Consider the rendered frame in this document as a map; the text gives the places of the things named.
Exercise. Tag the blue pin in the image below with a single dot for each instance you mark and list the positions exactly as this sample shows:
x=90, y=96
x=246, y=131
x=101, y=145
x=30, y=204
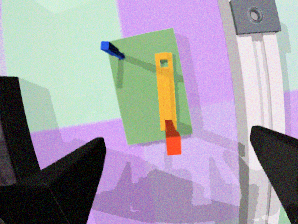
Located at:
x=111, y=49

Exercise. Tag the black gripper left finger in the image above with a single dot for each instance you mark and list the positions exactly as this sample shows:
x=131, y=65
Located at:
x=62, y=193

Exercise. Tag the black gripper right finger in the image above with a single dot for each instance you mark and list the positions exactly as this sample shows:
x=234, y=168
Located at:
x=278, y=155

